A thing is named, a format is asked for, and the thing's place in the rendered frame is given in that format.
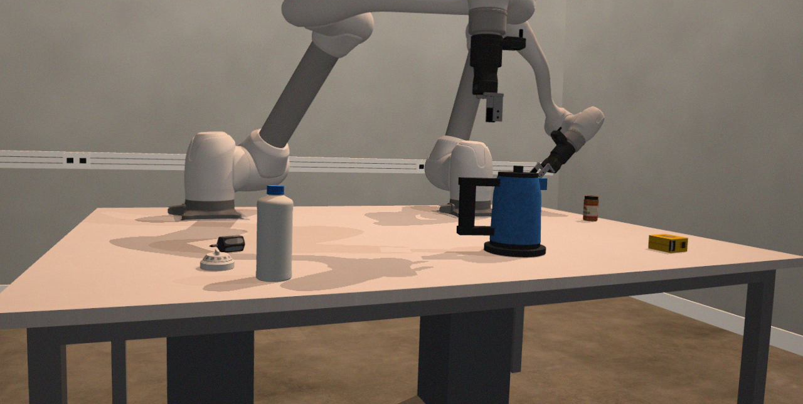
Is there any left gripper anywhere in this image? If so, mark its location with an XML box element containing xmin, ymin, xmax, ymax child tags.
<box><xmin>530</xmin><ymin>127</ymin><xmax>585</xmax><ymax>178</ymax></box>

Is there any blue kettle with black handle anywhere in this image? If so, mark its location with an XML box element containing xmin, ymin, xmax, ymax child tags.
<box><xmin>457</xmin><ymin>166</ymin><xmax>547</xmax><ymax>250</ymax></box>

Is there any grey bottle with blue cap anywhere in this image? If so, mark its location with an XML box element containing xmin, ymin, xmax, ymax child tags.
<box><xmin>256</xmin><ymin>185</ymin><xmax>294</xmax><ymax>282</ymax></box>

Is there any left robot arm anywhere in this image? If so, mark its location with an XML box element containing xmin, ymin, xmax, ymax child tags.
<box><xmin>425</xmin><ymin>21</ymin><xmax>605</xmax><ymax>216</ymax></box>

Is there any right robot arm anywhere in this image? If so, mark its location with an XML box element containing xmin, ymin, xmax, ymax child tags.
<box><xmin>168</xmin><ymin>0</ymin><xmax>535</xmax><ymax>220</ymax></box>

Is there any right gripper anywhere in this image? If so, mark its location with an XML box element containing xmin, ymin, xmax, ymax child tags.
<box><xmin>469</xmin><ymin>7</ymin><xmax>526</xmax><ymax>122</ymax></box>

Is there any brown jar with black lid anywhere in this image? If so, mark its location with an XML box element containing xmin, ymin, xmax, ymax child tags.
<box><xmin>583</xmin><ymin>196</ymin><xmax>598</xmax><ymax>221</ymax></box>

